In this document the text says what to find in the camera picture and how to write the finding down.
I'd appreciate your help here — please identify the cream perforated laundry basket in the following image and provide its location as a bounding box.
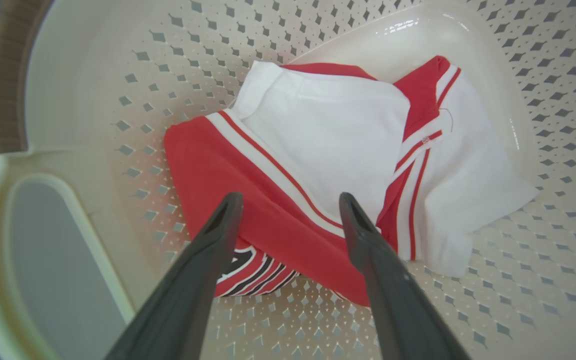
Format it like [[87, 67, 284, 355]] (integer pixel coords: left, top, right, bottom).
[[0, 0, 576, 360]]

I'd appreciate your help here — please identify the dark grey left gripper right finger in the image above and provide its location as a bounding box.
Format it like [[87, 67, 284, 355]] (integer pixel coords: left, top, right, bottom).
[[339, 192, 471, 360]]

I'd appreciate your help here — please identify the red white lettered jersey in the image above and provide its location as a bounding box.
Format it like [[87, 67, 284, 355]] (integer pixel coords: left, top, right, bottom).
[[163, 55, 541, 307]]

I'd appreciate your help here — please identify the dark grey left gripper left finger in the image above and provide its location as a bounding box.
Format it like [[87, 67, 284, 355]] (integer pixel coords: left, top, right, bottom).
[[104, 192, 245, 360]]

